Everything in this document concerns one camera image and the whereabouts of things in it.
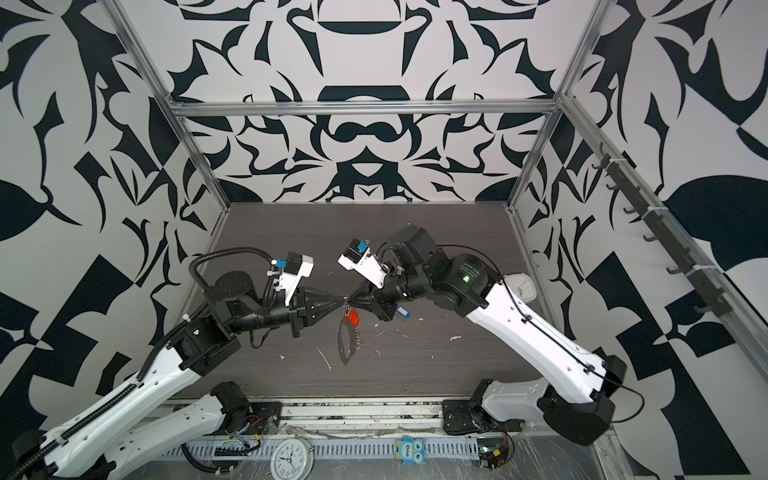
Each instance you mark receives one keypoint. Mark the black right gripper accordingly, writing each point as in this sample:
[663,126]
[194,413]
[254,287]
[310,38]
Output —
[381,302]

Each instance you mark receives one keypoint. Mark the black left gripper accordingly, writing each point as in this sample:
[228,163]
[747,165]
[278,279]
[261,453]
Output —
[304,310]

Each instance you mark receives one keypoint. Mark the red key tag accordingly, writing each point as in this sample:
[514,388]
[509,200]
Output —
[353,317]

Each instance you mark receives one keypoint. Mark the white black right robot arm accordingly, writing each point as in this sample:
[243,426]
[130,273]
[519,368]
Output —
[573,395]

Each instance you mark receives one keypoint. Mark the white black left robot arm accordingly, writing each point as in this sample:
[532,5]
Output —
[111,438]

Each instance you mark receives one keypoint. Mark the round white analog clock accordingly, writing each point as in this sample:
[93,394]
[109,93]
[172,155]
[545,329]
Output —
[293,459]

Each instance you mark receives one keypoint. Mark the white square clock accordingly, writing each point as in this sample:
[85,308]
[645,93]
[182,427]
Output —
[522,286]

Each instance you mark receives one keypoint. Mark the blue owl figure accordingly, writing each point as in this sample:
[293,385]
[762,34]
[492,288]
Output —
[411,451]

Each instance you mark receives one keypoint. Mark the small electronics board left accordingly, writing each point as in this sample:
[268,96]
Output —
[238,446]

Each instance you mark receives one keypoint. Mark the small electronics board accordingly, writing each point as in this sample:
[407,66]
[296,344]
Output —
[238,446]
[495,452]

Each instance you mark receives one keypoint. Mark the small electronics board right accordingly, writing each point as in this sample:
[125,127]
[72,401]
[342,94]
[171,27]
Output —
[495,452]

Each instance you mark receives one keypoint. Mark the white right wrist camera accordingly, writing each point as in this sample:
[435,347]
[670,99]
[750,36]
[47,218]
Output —
[359,257]

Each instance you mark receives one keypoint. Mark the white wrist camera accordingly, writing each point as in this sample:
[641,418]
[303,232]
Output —
[285,275]
[359,257]

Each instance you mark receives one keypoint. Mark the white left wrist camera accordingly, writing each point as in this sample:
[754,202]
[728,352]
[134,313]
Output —
[285,275]

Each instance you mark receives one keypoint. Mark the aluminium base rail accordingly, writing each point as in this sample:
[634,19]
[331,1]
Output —
[354,416]

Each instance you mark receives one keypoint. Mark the white slotted cable duct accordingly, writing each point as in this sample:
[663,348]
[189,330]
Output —
[452,448]

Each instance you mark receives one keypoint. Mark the black wall hook rail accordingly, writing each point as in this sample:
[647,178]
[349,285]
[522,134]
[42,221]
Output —
[706,278]

